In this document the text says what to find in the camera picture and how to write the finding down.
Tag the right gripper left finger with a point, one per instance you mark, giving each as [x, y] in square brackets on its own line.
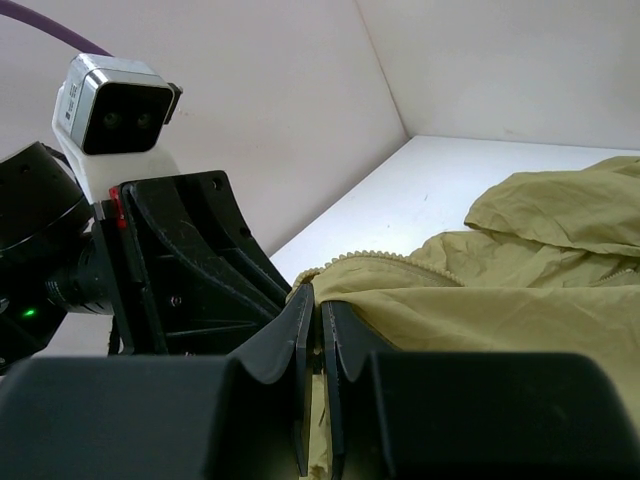
[244, 415]

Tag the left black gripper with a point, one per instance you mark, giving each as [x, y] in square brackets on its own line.
[182, 270]

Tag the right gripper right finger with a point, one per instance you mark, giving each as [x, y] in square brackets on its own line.
[435, 415]

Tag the olive green hooded jacket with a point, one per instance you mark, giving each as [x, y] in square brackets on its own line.
[548, 262]

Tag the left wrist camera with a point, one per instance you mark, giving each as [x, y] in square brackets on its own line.
[108, 117]

